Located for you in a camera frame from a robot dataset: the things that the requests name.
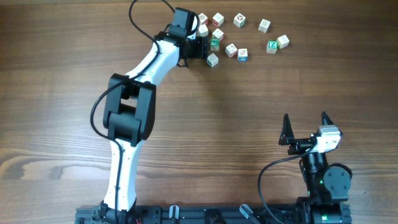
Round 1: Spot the wooden block yellow side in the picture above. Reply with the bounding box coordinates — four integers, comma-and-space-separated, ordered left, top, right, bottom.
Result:
277, 35, 290, 49

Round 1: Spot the wooden block blue side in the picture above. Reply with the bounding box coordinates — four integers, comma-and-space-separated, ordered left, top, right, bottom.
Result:
238, 49, 248, 62

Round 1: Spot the wooden block red drawing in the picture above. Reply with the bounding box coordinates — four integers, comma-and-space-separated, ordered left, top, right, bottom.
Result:
212, 29, 224, 41

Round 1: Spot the wooden block red side picture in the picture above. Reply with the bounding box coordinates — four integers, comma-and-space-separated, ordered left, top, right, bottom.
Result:
225, 44, 238, 58

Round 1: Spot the wooden block green side picture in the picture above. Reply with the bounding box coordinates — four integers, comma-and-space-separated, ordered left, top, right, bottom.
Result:
233, 13, 246, 27

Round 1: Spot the wooden block green V side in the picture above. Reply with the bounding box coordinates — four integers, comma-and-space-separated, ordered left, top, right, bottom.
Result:
206, 53, 219, 68

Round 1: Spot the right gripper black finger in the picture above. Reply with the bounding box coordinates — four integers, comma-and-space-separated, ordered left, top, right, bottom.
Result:
279, 114, 295, 146
321, 111, 334, 126

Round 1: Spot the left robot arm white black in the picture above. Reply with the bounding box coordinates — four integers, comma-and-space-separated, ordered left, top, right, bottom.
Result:
98, 7, 208, 223

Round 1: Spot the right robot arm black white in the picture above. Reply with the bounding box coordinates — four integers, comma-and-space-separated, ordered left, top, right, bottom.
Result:
279, 112, 353, 224

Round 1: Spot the wooden block green top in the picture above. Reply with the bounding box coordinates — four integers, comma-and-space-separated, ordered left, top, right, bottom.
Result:
210, 39, 220, 51

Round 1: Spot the wooden block green Z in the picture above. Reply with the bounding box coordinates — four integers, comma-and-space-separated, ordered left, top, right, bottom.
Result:
266, 40, 278, 54

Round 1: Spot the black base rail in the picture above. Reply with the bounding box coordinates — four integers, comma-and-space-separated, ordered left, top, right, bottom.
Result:
74, 203, 352, 224

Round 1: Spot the wooden block red letter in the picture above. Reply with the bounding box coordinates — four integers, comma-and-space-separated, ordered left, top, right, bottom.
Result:
212, 12, 224, 27

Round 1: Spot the wooden block plain pattern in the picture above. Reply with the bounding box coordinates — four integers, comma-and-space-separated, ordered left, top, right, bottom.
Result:
258, 19, 271, 33

